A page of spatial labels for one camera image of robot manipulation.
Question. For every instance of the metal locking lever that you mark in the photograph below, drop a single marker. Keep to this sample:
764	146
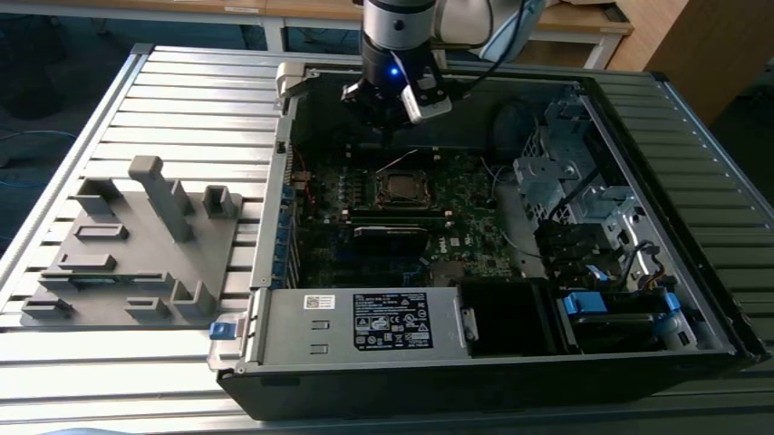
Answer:
397	161

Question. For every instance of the silver CPU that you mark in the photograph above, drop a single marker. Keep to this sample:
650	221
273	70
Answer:
406	186

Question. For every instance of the CPU socket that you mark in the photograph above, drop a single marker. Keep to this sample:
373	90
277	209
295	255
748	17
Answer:
402	205

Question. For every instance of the silver metal drive cage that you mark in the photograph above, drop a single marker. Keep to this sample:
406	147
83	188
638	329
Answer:
545	179

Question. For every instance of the green motherboard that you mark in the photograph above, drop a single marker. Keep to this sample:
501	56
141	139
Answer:
478	226

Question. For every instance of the black graphics card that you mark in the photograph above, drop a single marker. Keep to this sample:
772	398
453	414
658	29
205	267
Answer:
390	244

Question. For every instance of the wooden cabinet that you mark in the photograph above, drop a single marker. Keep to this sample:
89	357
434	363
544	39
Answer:
713	54

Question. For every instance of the grey parts rack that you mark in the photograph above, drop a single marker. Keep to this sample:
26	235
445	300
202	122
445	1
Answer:
151	267

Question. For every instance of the grey power supply unit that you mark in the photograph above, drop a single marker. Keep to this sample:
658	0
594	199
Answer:
290	335

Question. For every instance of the blue disk carrier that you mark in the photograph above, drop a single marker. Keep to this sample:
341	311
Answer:
584	302

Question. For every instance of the blue case latch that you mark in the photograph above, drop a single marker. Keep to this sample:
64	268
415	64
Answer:
219	331

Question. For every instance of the green RAM stick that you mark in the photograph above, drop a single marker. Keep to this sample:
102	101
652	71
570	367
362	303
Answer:
103	279

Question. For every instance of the black open PC case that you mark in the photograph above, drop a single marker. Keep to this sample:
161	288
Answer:
484	394

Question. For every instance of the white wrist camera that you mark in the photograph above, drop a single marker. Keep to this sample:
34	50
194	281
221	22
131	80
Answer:
430	111

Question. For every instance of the wooden desk white frame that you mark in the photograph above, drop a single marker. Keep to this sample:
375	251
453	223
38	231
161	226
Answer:
581	22

